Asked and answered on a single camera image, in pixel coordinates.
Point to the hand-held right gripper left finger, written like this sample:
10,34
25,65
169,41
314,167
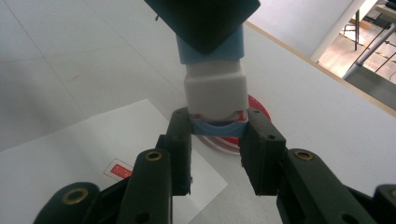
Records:
179,155

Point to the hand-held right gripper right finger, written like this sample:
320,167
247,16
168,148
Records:
264,155

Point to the blue stamp cap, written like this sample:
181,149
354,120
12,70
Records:
218,130

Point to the round red ink pad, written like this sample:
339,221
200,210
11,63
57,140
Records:
259,107

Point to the white and blue stamp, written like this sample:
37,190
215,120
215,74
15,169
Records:
214,90

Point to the white paper sheet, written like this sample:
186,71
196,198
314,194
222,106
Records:
77,149

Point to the wooden table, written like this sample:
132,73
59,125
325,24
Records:
342,81

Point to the white work board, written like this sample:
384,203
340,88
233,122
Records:
46,46

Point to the white desk frame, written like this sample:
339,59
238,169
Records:
364,59

